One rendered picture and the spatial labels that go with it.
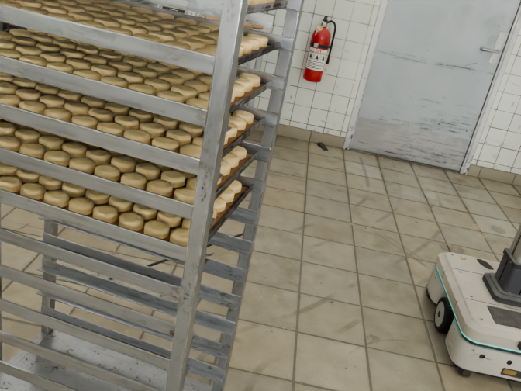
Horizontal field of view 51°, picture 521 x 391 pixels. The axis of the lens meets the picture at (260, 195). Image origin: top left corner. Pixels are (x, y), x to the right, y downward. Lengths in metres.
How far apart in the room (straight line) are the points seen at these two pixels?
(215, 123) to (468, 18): 4.01
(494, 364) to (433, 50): 2.93
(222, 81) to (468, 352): 1.78
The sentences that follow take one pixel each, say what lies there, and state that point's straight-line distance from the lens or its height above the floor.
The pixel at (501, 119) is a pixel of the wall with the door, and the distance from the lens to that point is 4.99.
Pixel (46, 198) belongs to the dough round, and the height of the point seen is 0.88.
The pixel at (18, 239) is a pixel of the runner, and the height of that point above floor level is 0.78.
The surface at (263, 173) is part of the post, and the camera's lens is 1.39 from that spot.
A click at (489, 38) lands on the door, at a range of 4.85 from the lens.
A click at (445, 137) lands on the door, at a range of 4.95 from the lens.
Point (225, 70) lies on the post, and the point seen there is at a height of 1.24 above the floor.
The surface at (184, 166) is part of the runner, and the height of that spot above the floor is 1.05.
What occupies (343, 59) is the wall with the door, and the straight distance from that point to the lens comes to 4.65.
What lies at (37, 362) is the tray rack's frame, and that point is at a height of 0.15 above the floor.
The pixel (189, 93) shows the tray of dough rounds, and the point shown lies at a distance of 1.04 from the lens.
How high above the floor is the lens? 1.41
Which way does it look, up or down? 24 degrees down
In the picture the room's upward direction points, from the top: 12 degrees clockwise
